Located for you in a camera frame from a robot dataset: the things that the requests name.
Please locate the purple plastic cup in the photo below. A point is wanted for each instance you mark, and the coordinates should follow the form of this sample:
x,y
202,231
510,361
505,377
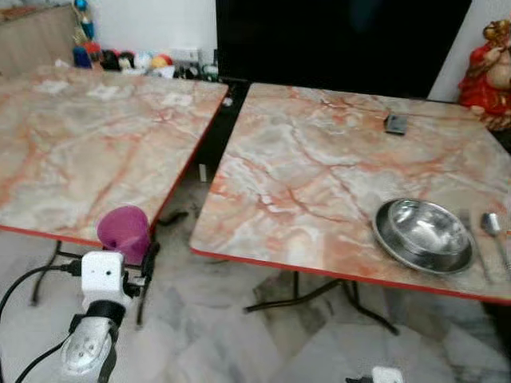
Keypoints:
x,y
124,231

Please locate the steel spoon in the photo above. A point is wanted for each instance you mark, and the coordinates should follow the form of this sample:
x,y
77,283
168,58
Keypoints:
x,y
491,225

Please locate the marble top folding table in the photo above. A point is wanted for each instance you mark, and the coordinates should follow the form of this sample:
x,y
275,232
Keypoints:
x,y
319,175
96,136

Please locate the steel fork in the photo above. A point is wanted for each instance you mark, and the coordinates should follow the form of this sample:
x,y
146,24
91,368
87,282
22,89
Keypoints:
x,y
473,239

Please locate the steel bowl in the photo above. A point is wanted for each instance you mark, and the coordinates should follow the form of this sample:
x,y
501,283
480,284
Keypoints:
x,y
423,235

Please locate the orange and yellow toy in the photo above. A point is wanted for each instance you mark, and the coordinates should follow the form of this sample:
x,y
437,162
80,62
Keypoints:
x,y
161,62

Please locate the black round toy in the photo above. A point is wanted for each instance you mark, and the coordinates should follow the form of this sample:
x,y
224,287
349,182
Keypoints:
x,y
112,61

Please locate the red and gold statue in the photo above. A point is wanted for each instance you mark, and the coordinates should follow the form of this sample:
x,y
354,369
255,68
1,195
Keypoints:
x,y
483,88

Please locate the blue figurine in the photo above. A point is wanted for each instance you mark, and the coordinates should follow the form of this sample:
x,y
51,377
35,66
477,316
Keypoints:
x,y
83,32

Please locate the brown wooden board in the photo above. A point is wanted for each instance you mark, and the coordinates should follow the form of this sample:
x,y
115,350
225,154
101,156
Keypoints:
x,y
36,40

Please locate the small grey square box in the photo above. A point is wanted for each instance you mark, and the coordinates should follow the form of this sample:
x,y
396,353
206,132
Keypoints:
x,y
396,124

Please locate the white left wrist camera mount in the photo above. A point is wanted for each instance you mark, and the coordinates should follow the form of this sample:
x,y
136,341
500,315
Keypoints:
x,y
102,275

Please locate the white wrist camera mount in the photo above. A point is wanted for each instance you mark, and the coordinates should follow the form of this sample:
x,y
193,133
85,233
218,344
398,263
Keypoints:
x,y
388,375
102,275

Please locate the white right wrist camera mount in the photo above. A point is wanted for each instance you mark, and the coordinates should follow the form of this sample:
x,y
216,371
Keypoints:
x,y
388,375

